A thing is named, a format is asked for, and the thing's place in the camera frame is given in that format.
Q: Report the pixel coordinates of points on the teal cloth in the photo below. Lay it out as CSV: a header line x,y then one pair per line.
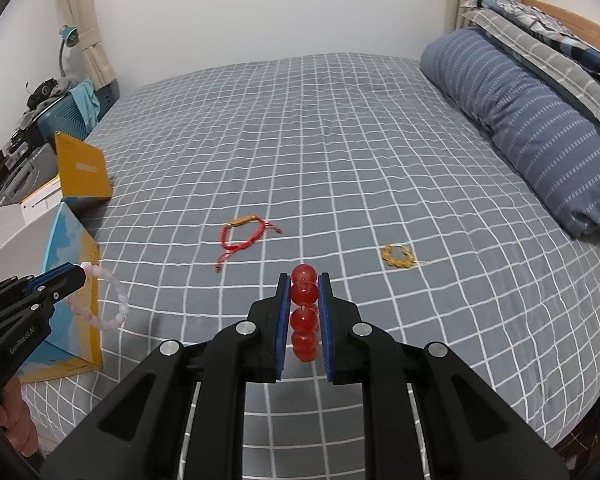
x,y
84,96

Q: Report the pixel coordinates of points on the blue striped pillow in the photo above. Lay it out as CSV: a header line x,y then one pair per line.
x,y
553,146

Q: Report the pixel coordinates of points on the grey suitcase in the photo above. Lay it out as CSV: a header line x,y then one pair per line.
x,y
29,175

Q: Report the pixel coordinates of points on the wooden headboard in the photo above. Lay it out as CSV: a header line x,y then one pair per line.
x,y
584,27

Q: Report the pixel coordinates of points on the grey checked bed sheet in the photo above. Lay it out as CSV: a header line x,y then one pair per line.
x,y
356,165

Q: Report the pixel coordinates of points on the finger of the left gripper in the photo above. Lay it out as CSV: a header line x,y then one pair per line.
x,y
41,300
66,278

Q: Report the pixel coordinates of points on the blue desk lamp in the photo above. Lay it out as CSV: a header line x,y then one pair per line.
x,y
69,39

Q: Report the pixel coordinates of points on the beige curtain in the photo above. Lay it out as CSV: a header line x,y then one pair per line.
x,y
82,15

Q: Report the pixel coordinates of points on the blue yellow cardboard box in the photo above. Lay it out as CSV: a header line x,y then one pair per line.
x,y
43,232

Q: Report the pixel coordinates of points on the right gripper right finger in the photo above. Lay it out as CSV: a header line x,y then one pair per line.
x,y
427,414

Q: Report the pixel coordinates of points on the left hand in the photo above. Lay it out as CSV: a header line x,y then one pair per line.
x,y
16,419

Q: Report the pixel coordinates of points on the grey checked pillow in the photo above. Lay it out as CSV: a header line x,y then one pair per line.
x,y
545,45

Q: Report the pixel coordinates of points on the black items on suitcase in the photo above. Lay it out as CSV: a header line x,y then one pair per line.
x,y
53,88

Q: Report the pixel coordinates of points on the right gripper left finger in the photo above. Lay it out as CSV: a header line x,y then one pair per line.
x,y
180,412

